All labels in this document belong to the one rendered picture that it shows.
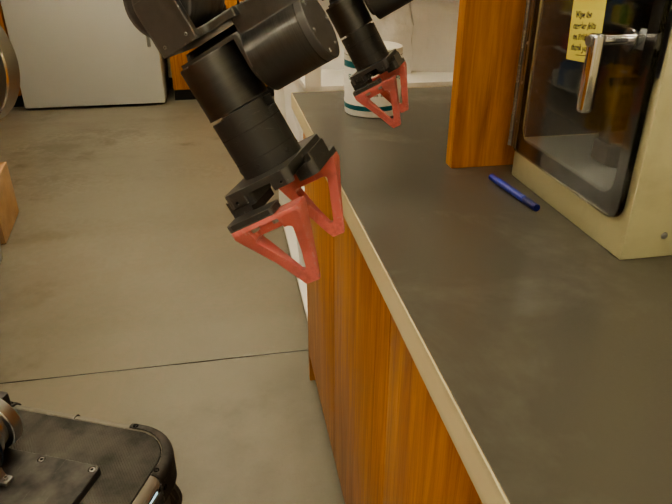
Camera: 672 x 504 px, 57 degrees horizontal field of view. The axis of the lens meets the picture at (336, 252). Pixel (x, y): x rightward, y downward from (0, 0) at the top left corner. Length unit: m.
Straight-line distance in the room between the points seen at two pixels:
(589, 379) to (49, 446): 1.30
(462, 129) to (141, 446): 1.02
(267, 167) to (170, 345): 1.82
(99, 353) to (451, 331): 1.82
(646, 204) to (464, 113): 0.38
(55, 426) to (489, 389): 1.29
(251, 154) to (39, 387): 1.81
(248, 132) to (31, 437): 1.28
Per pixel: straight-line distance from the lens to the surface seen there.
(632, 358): 0.67
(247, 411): 1.98
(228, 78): 0.52
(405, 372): 0.83
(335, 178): 0.60
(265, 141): 0.52
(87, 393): 2.18
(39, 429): 1.71
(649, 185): 0.83
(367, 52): 1.00
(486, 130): 1.12
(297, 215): 0.49
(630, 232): 0.85
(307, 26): 0.49
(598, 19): 0.88
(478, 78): 1.09
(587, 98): 0.80
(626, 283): 0.81
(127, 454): 1.57
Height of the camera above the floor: 1.31
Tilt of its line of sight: 27 degrees down
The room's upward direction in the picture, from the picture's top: straight up
